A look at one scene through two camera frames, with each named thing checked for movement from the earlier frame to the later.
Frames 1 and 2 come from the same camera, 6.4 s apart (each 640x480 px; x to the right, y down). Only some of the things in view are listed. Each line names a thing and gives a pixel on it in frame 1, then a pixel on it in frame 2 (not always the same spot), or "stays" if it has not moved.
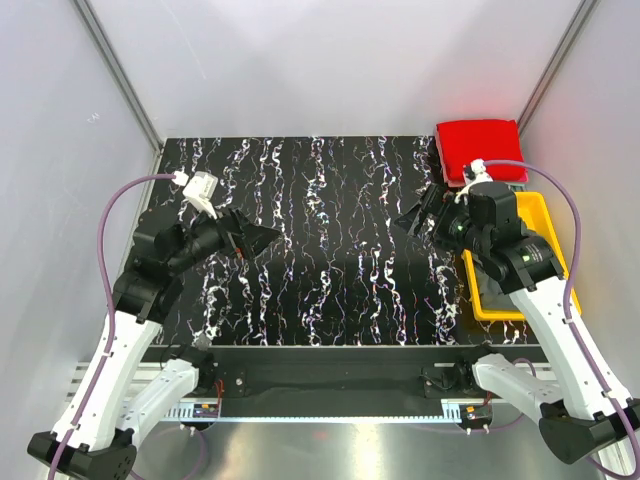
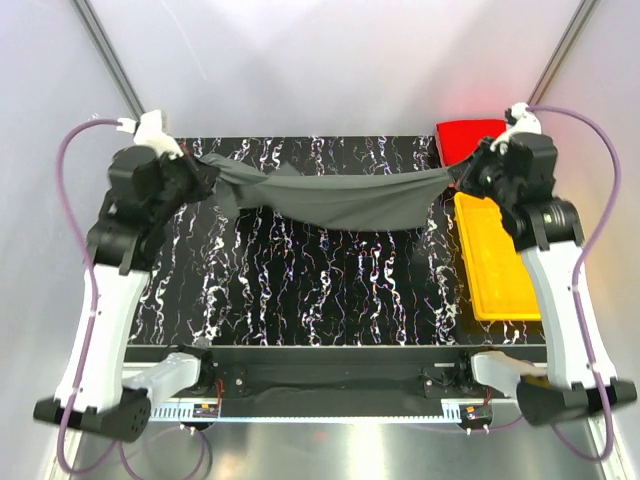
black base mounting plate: (325, 373) stays
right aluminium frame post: (578, 20) stays
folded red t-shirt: (460, 143) stays
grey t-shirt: (492, 294) to (334, 202)
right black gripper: (433, 201) to (466, 183)
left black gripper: (239, 232) to (204, 174)
